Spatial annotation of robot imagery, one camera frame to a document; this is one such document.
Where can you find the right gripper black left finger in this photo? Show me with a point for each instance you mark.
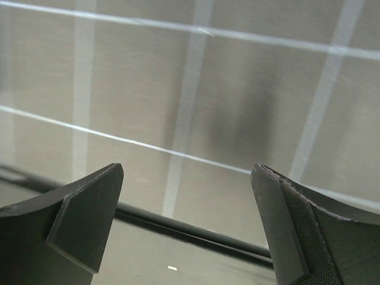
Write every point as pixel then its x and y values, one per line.
pixel 59 237

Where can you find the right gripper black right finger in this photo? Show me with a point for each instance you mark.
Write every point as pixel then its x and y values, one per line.
pixel 312 238

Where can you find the black grid work mat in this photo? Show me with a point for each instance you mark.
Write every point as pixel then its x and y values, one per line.
pixel 189 95

